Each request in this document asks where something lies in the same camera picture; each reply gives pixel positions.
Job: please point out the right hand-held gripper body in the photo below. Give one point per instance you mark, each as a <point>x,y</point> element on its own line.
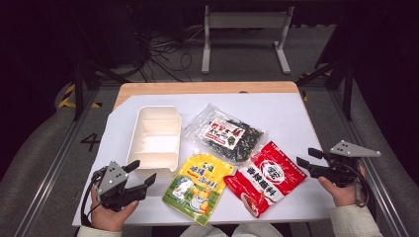
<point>342,171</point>

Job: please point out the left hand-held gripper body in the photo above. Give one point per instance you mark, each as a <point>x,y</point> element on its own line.
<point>112,177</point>

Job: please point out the white plastic storage box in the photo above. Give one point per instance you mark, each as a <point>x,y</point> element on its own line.
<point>154,144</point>

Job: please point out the red snack packet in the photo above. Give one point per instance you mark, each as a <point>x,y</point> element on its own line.
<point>270,177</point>

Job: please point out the clear bag of dried seaweed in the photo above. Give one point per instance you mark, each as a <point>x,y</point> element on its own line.
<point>227,135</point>

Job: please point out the person's right hand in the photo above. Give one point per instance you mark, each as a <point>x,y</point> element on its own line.
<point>345,196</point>

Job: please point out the person's left hand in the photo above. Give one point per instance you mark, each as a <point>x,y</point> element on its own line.
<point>108,219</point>

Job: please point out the yellow green snack packet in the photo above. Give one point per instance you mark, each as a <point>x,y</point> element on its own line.
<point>197,189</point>

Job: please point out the white table sheet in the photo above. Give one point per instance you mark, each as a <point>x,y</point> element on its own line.
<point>280,112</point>

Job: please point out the black tripod stand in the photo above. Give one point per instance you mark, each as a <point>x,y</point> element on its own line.
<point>78,92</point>
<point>347,92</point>

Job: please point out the person's left leg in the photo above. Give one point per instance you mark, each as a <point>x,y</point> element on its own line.
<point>204,232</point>

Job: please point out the person's leg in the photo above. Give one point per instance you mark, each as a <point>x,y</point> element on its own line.
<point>204,232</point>
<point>257,231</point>

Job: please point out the person's right leg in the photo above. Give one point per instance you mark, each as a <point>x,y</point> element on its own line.
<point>257,231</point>

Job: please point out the yellow black floor tape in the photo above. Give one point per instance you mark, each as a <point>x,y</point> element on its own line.
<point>67,94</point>

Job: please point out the white metal stand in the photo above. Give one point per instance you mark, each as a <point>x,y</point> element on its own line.
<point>245,19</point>

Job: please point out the aluminium floor rail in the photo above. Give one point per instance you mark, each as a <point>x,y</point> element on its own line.
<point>56,164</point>
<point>388,204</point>

